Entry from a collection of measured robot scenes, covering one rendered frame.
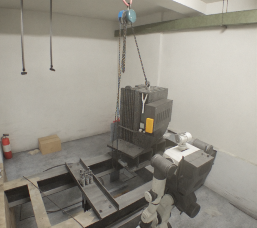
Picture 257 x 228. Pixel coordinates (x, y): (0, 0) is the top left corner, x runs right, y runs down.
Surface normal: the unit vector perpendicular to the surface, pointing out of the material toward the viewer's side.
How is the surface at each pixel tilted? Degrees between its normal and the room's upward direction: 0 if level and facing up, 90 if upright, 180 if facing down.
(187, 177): 90
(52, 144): 90
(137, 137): 90
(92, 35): 90
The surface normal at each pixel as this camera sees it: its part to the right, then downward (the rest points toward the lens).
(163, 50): -0.81, 0.11
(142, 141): -0.64, 0.16
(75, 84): 0.58, 0.21
